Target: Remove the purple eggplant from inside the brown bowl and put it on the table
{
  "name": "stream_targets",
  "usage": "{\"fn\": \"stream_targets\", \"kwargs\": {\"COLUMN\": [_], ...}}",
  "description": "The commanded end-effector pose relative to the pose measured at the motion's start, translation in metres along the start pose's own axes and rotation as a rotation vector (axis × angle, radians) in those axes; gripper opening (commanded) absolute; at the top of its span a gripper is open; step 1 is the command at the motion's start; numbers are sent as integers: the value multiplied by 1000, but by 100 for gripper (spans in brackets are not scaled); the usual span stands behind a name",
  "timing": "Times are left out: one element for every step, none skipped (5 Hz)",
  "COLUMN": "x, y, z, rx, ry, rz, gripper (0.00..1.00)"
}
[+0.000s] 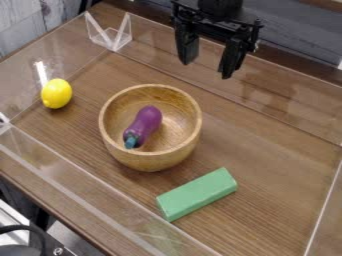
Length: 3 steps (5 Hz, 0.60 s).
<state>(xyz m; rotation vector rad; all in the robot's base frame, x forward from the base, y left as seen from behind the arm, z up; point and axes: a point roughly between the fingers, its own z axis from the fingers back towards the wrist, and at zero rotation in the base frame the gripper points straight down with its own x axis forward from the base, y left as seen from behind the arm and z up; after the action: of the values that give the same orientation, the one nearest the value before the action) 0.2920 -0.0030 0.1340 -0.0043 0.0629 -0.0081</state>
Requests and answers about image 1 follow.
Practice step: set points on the clear acrylic tray wall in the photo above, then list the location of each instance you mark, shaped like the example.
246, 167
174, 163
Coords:
271, 129

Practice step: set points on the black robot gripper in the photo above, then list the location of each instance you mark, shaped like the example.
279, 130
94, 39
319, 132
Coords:
221, 20

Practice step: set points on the green rectangular block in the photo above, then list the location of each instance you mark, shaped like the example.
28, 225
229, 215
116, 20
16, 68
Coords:
197, 194

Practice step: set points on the purple toy eggplant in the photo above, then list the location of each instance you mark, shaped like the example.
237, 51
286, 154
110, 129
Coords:
146, 123

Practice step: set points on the brown wooden bowl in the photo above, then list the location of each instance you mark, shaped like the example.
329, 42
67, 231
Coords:
173, 142

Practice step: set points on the yellow lemon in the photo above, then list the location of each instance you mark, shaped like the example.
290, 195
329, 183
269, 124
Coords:
56, 93

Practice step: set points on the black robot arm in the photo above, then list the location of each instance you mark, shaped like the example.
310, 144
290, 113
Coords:
222, 21

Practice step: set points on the black metal bracket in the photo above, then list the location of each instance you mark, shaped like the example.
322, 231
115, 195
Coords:
54, 248

